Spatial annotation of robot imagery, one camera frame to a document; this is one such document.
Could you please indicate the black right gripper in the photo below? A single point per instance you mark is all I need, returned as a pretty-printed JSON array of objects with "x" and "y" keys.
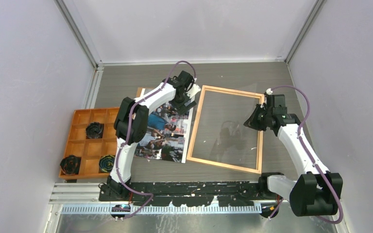
[{"x": 252, "y": 122}]

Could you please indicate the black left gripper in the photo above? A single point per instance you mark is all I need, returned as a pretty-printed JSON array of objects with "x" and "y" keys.
[{"x": 182, "y": 108}]

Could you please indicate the light wooden picture frame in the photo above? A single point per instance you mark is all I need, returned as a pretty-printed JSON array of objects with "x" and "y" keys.
[{"x": 228, "y": 128}]

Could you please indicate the printed photo with white border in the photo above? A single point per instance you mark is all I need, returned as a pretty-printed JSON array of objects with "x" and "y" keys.
[{"x": 167, "y": 135}]

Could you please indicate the clear plastic sheet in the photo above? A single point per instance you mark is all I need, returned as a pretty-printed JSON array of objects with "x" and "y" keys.
[{"x": 228, "y": 128}]

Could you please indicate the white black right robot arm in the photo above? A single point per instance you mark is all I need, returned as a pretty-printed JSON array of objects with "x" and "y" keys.
[{"x": 302, "y": 167}]

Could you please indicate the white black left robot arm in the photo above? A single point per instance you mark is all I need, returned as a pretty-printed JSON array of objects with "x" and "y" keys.
[{"x": 131, "y": 124}]

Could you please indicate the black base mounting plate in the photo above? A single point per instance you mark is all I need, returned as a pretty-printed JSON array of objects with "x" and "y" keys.
[{"x": 190, "y": 194}]

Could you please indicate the orange compartment tray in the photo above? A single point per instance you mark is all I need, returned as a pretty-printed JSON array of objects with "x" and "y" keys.
[{"x": 90, "y": 151}]

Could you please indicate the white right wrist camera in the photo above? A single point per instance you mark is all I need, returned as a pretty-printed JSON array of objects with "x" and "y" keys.
[{"x": 269, "y": 91}]

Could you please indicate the aluminium rail front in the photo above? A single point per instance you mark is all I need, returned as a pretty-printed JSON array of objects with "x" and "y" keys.
[{"x": 83, "y": 198}]

